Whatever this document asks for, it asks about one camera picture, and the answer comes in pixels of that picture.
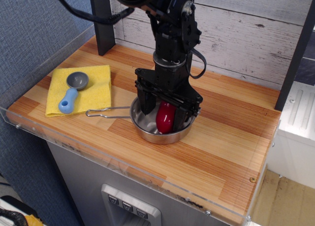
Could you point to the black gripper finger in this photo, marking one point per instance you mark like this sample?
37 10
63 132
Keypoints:
147 101
180 118

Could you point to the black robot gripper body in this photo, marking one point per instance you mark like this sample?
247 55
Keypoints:
171 84

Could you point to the red toy beet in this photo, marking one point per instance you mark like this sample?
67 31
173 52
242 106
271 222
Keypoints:
165 117

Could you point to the small steel pot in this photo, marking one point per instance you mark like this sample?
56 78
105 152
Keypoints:
145 124

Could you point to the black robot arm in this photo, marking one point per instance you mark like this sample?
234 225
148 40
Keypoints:
176 35

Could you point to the yellow cloth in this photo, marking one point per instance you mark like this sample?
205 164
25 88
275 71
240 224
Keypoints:
96 95

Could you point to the blue grey toy scoop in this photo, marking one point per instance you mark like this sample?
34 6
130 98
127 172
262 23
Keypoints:
76 81

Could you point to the clear acrylic guard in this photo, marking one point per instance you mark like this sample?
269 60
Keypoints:
209 170

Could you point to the grey toy fridge cabinet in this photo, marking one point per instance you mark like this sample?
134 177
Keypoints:
84 179

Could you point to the silver dispenser panel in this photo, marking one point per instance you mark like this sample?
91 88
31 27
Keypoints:
124 209

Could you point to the white ribbed appliance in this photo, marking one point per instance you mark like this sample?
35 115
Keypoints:
292 154

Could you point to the yellow black object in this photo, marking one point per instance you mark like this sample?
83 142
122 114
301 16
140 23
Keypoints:
33 221

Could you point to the left black shelf post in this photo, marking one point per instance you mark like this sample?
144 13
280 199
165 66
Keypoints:
105 38

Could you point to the black shelf post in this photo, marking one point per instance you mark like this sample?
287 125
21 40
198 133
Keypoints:
297 57
105 38

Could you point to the right black shelf post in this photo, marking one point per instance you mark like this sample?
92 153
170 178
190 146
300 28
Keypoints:
297 57

